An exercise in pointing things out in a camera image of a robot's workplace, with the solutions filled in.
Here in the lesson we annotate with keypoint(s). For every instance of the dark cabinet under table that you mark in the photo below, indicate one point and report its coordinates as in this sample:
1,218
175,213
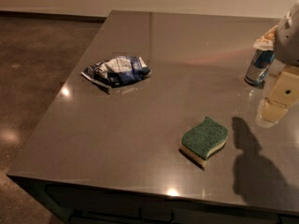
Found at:
80,204

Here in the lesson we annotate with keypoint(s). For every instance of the blue chip bag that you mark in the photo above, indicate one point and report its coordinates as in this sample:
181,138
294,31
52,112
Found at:
117,72

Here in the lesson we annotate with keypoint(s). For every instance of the green and yellow sponge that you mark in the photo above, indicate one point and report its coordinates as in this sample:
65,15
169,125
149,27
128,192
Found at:
203,140

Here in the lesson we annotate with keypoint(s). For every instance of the blue and silver drink can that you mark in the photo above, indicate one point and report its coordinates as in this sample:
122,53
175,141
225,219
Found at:
259,66

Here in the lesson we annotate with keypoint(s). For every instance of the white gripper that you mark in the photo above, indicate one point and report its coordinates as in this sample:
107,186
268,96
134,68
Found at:
288,44

